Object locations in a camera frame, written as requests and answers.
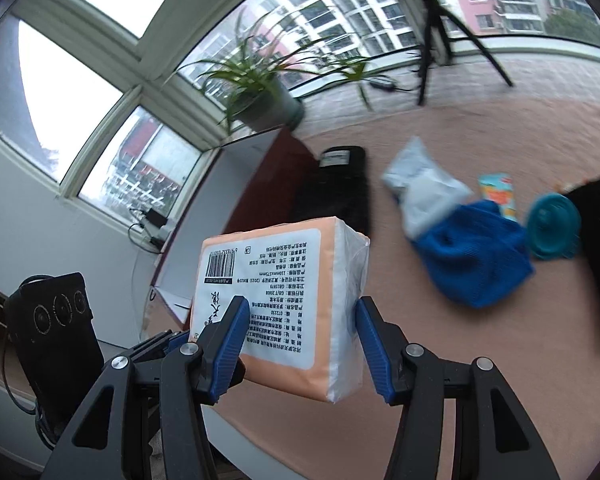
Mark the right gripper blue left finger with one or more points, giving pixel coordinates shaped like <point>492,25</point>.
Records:
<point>109,434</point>

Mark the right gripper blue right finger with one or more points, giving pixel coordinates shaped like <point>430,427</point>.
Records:
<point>494,436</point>

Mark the orange tissue pack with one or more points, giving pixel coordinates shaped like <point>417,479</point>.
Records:
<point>301,281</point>

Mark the blue knitted cloth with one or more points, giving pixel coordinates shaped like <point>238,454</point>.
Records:
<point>476,257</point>

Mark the teal silicone funnel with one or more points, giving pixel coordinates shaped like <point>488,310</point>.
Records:
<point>553,228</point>

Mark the black fuzzy gloves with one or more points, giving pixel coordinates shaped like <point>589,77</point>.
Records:
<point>336,187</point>

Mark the light blue wipes packet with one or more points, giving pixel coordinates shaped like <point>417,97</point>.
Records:
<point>426,193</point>

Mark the white power strip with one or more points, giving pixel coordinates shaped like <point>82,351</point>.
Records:
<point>157,237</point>

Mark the pink blanket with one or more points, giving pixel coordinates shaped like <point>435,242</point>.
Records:
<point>545,338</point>

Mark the black charger plug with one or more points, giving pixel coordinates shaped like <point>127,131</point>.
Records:
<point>155,218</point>

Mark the red storage box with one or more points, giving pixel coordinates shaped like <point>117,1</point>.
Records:
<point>249,184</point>

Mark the large potted spider plant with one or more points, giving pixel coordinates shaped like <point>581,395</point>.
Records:
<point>251,72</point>

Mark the small spider plant shoot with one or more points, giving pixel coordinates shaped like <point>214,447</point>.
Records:
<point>341,71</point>

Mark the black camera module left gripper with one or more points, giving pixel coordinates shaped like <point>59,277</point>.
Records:
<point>49,322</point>

